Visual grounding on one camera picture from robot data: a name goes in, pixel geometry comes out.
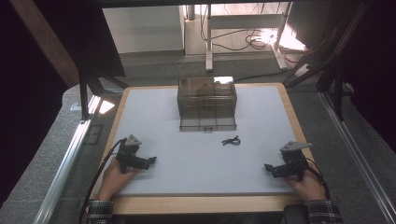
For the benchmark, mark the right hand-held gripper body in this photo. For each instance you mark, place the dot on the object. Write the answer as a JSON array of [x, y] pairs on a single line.
[[294, 161]]

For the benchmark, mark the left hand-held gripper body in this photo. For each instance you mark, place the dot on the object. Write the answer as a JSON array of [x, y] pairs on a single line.
[[128, 152]]

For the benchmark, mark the black metal stand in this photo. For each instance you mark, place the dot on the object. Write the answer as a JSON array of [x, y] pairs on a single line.
[[330, 65], [85, 90]]

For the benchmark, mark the person's left hand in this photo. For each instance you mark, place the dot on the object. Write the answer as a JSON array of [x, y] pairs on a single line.
[[113, 182]]

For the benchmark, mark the person's right hand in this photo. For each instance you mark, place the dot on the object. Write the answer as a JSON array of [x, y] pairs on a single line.
[[306, 186]]

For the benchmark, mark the white cabinet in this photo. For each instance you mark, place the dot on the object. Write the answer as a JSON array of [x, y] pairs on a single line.
[[143, 29]]

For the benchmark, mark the aluminium rail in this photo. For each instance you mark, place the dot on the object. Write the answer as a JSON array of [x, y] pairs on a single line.
[[358, 155], [62, 174]]

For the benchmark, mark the transparent brown drawer box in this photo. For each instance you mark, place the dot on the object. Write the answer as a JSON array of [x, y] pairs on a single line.
[[207, 104]]

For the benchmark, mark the brown wooden beam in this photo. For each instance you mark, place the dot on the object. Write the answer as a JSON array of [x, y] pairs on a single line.
[[43, 40]]

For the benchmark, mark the grey table mat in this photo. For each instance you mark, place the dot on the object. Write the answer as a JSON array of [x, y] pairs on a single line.
[[199, 165]]

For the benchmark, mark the black chair seat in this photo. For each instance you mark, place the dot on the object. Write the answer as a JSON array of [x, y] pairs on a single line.
[[294, 214]]

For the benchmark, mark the white metal desk frame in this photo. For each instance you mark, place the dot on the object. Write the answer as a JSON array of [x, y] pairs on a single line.
[[246, 21]]

